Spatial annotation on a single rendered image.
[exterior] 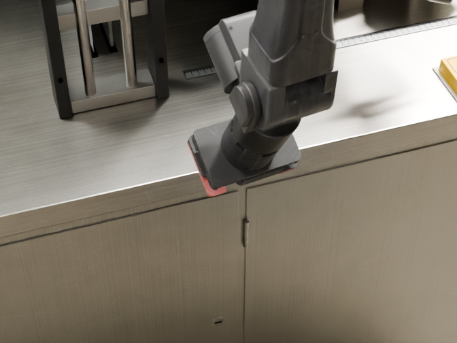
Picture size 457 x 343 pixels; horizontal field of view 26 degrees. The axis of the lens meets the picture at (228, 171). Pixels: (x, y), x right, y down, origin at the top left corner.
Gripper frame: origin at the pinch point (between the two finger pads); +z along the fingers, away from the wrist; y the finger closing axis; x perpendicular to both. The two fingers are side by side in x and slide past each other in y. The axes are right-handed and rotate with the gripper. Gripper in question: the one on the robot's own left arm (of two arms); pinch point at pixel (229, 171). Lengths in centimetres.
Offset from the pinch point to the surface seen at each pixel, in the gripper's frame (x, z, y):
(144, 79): -22.8, 27.2, -1.9
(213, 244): 1.6, 37.6, -5.4
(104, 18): -28.9, 16.5, 3.0
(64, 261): -2.8, 35.3, 16.5
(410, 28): -19, 27, -45
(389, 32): -19, 28, -41
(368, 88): -10.3, 22.7, -31.7
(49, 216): -6.9, 22.9, 17.9
